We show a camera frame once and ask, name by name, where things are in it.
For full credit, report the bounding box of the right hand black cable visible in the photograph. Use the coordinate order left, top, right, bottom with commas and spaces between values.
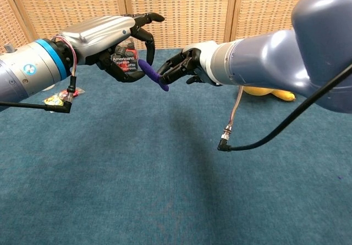
217, 63, 352, 153

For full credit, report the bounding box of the yellow plush duck toy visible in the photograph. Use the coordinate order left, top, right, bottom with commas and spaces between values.
243, 85, 296, 102

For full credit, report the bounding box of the clear coffee capsule box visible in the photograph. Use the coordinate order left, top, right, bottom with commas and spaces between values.
109, 37, 140, 75

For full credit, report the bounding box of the blue carpet table mat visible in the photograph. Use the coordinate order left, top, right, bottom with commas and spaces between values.
0, 48, 352, 245

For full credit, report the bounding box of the woven wooden folding screen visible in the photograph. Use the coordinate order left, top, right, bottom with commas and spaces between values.
0, 0, 325, 51

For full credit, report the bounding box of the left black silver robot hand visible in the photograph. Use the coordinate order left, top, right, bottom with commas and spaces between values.
56, 12, 165, 83

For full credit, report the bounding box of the left hand black cable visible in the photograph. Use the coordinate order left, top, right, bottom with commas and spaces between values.
0, 35, 78, 114

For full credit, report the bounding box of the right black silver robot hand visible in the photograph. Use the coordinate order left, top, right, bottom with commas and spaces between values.
156, 40, 224, 87

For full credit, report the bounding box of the hand black cable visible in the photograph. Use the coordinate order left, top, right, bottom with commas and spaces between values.
217, 63, 352, 153
0, 35, 78, 114

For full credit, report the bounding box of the red snack packet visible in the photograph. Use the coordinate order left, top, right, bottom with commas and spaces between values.
59, 87, 86, 98

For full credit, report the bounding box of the yellow snack packet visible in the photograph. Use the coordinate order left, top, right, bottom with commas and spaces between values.
43, 96, 65, 107

